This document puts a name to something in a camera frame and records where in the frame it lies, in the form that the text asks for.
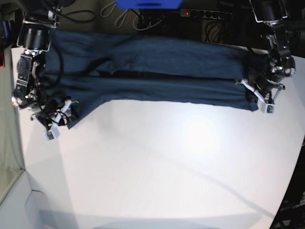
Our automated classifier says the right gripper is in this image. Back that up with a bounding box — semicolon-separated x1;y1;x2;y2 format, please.
30;97;79;130

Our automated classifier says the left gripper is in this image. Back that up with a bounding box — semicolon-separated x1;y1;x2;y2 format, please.
235;76;285;104

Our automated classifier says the dark blue t-shirt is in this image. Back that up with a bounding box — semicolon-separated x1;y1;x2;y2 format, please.
45;31;267;119

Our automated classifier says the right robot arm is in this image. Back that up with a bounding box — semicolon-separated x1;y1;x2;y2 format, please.
11;0;96;134

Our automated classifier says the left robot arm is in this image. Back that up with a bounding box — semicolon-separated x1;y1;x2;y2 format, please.
239;0;295;108

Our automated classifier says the red box at table edge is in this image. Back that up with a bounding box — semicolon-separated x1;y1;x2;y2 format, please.
0;51;5;69

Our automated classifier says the black power strip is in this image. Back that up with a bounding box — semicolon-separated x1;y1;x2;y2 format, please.
180;9;233;21

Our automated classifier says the blue plastic bin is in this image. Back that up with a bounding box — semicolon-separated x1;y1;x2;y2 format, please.
115;0;182;9

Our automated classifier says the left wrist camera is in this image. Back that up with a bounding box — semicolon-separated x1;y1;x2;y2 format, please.
260;103;275;115

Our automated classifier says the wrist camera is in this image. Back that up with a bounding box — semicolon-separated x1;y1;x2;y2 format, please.
43;128;60;141
260;103;275;115

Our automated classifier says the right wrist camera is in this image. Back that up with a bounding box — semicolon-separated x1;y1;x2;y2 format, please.
43;128;60;141

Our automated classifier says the white looped cable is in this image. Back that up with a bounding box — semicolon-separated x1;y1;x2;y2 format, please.
100;4;131;28

